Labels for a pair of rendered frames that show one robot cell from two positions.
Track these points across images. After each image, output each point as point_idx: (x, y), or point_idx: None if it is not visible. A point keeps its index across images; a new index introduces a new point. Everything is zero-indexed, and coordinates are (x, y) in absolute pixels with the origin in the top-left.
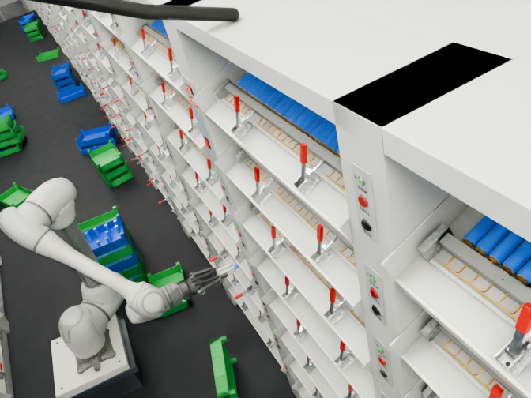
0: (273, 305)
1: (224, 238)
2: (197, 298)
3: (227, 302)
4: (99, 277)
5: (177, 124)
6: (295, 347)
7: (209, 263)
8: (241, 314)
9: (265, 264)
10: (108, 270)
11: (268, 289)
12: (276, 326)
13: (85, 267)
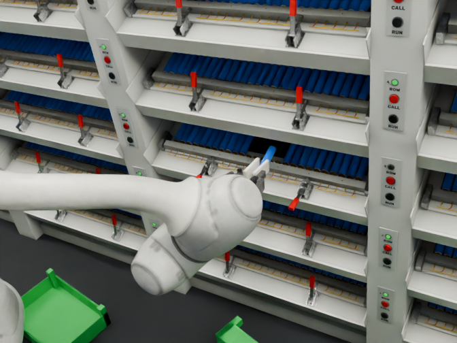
0: (426, 152)
1: (239, 115)
2: (111, 309)
3: (171, 295)
4: (96, 190)
5: None
6: (451, 226)
7: (97, 258)
8: (205, 301)
9: (438, 52)
10: (106, 174)
11: (421, 120)
12: (413, 205)
13: (44, 185)
